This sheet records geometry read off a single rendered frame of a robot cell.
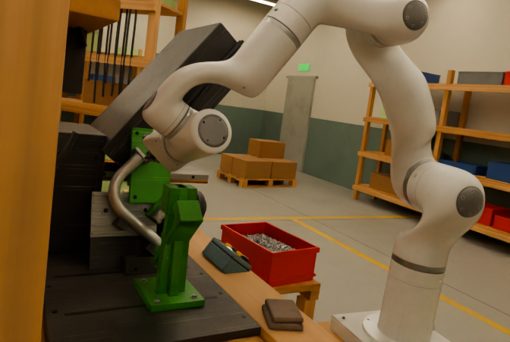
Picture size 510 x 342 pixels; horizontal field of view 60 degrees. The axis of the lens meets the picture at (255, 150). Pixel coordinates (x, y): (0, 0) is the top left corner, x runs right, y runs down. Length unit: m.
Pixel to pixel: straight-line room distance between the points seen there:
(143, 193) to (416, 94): 0.75
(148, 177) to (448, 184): 0.77
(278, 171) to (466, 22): 3.72
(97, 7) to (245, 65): 0.29
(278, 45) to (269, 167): 6.76
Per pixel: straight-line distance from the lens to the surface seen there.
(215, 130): 0.81
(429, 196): 1.00
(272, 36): 0.85
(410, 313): 1.10
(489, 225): 6.29
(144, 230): 1.23
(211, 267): 1.33
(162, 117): 0.82
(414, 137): 1.00
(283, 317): 1.04
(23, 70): 0.57
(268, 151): 7.98
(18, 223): 0.60
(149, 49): 3.85
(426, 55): 7.86
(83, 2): 0.88
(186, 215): 0.99
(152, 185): 1.28
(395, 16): 0.88
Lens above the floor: 1.38
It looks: 6 degrees down
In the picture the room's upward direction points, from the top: 8 degrees clockwise
